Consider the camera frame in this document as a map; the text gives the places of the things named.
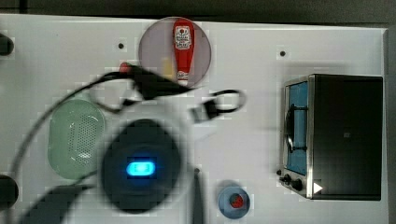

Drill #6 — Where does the green perforated colander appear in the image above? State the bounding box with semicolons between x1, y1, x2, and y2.
48;99;106;179

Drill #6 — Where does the black toaster oven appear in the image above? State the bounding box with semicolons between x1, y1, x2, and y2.
276;74;384;201

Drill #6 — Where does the red toy strawberry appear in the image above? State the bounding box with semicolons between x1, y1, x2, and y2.
119;63;131;74

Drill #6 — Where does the black cylinder post lower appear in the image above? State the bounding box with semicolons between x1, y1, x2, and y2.
0;175;19;211

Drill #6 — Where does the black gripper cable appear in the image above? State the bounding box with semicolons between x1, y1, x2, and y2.
190;89;248;122

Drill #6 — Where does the small red strawberry in bowl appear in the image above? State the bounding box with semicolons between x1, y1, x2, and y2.
229;193;244;209

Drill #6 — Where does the black cylinder post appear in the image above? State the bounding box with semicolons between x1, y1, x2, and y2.
0;34;14;56
0;175;19;211

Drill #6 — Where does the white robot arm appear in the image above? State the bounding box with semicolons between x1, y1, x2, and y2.
3;63;219;224

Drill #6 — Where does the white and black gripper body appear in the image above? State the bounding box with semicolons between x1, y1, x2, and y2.
130;65;191;100

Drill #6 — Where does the grey round plate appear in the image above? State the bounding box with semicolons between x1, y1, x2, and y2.
138;17;212;88

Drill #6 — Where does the red plush ketchup bottle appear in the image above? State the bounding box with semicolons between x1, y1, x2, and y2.
173;18;195;86

